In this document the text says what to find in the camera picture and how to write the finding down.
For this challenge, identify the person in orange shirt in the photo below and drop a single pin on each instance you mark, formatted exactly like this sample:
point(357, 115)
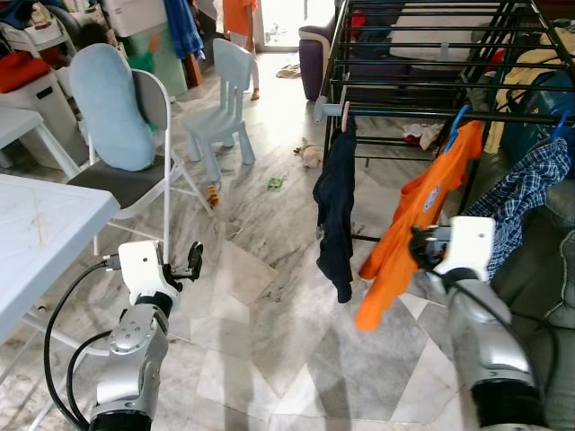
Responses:
point(238, 16)

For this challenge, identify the beige stuffed toy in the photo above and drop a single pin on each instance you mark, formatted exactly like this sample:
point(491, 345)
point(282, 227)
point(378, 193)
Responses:
point(312, 157)

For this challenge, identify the purple armchair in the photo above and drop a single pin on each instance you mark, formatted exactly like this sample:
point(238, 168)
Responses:
point(313, 63)

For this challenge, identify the blue plaid shirt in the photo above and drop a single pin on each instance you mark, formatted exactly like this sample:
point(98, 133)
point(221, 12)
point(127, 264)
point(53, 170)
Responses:
point(526, 189)

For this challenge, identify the small green toy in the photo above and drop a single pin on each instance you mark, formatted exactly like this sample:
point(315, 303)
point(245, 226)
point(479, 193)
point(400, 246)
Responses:
point(276, 182)

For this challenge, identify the small orange toy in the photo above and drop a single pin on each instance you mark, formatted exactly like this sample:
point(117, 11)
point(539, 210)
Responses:
point(213, 195)

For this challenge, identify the white plastic table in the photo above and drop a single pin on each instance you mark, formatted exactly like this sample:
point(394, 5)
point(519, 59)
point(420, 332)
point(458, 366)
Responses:
point(45, 233)

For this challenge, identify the black metal drying rack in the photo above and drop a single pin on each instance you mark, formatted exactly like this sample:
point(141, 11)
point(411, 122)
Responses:
point(395, 114)

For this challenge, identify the white storage box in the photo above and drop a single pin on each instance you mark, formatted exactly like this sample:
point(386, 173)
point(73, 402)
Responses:
point(36, 117)

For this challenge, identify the red cushion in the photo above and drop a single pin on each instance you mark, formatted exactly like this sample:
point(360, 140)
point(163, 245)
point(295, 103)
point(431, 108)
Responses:
point(22, 72)

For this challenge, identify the white and red cloth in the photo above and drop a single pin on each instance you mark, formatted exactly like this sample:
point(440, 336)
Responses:
point(422, 136)

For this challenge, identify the pink hanger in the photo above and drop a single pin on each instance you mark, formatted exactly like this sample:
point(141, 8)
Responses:
point(345, 117)

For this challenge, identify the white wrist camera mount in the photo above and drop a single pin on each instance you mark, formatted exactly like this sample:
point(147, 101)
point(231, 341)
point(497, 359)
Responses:
point(472, 247)
point(144, 269)

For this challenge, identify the blue bag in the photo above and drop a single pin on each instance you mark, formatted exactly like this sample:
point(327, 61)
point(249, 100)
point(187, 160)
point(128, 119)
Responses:
point(539, 135)

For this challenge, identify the green leather sofa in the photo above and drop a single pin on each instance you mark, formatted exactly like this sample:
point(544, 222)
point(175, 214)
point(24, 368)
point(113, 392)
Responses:
point(539, 296)

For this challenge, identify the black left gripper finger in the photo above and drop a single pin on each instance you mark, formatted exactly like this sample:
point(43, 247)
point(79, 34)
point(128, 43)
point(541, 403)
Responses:
point(195, 259)

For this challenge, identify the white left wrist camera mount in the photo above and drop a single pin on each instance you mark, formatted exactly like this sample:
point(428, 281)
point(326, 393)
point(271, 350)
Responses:
point(144, 269)

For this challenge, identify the navy blue garment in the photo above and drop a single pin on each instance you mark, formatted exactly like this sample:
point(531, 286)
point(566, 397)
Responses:
point(334, 206)

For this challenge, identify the yellow cloth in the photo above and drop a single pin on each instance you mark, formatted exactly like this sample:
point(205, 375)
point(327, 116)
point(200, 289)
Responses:
point(521, 67)

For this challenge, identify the white cushion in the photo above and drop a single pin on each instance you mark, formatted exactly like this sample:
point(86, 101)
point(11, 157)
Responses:
point(440, 40)

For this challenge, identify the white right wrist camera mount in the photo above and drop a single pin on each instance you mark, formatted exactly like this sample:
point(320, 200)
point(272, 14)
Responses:
point(472, 247)

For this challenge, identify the royal blue garment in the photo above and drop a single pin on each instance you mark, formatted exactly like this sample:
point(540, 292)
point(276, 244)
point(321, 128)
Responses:
point(184, 27)

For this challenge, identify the light blue cushion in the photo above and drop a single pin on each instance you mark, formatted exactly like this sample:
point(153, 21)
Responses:
point(108, 108)

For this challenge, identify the small white table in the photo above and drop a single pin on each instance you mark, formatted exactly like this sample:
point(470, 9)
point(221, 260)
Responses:
point(18, 121)

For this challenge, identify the white folding chair grey seat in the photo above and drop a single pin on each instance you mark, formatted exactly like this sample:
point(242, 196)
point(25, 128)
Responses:
point(126, 184)

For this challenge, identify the orange shirt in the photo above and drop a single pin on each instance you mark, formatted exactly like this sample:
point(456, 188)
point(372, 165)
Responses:
point(409, 224)

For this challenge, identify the green cabinet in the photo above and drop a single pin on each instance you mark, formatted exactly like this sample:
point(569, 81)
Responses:
point(166, 67)

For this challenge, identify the light blue plastic child chair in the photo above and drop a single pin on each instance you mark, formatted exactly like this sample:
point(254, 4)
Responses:
point(229, 76)

